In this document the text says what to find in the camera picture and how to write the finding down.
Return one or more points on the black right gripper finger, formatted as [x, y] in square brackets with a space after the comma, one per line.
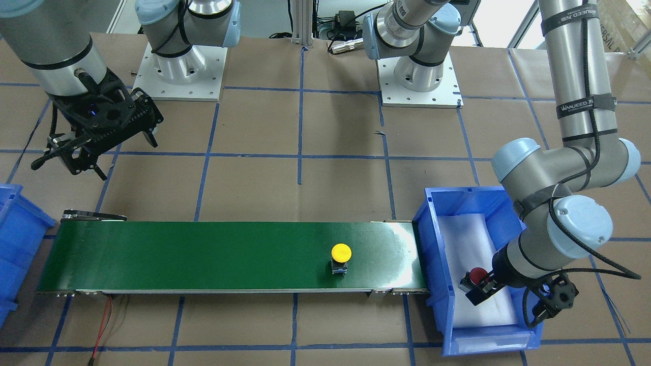
[150, 138]
[99, 172]

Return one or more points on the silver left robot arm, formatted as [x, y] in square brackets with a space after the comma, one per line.
[561, 225]

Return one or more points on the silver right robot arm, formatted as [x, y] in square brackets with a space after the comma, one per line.
[49, 38]

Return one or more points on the yellow push button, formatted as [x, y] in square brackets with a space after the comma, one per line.
[341, 253]

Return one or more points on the green conveyor belt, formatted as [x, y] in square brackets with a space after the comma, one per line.
[114, 257]

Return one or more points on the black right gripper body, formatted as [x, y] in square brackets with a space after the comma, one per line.
[72, 123]

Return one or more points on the red push button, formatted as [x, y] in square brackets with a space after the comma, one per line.
[472, 278]

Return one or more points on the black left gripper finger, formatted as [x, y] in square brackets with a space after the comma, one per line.
[477, 295]
[488, 281]

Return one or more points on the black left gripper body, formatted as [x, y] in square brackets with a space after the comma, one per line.
[500, 268]

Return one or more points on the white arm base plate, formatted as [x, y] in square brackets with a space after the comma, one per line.
[403, 83]
[195, 76]

